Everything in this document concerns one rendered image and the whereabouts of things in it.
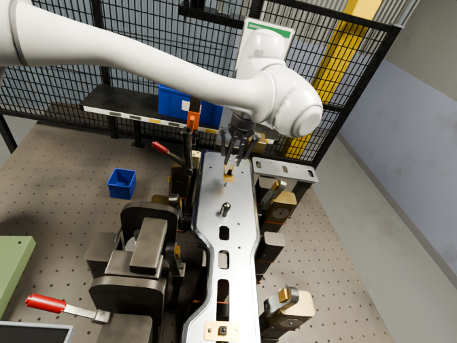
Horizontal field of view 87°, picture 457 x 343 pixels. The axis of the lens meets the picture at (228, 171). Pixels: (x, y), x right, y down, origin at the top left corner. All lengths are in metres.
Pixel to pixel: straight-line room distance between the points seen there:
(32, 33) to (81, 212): 0.82
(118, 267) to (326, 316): 0.84
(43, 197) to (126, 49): 0.92
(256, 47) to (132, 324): 0.63
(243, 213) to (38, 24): 0.68
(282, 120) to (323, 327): 0.84
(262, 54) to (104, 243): 0.57
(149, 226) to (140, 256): 0.07
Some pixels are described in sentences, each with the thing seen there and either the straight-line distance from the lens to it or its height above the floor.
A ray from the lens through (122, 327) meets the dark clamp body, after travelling 0.58.
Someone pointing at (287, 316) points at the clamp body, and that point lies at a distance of 0.69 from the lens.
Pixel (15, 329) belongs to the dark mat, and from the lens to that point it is 0.54.
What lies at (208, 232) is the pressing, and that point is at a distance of 0.76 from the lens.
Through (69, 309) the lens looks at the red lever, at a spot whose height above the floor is 1.12.
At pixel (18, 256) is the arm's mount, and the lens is 1.11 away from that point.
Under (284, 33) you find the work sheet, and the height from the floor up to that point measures 1.43.
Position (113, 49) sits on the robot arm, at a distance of 0.53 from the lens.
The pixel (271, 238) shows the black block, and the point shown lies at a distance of 0.82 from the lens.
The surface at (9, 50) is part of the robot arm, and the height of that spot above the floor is 1.45.
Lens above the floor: 1.63
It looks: 41 degrees down
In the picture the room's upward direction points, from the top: 16 degrees clockwise
